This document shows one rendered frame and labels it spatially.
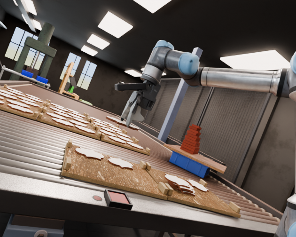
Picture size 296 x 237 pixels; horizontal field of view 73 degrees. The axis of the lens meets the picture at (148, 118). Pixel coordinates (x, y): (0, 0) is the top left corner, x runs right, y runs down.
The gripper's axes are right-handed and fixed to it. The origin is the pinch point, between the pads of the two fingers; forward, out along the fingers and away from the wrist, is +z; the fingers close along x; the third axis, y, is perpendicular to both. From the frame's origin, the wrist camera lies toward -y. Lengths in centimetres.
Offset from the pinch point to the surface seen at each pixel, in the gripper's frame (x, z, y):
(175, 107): 182, -39, 112
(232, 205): -5, 15, 67
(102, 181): -9.5, 21.1, -0.1
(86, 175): -8.1, 21.1, -6.0
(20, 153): 2.0, 24.5, -27.9
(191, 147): 72, -1, 86
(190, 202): -9.2, 18.4, 38.7
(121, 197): -17.1, 21.1, 5.5
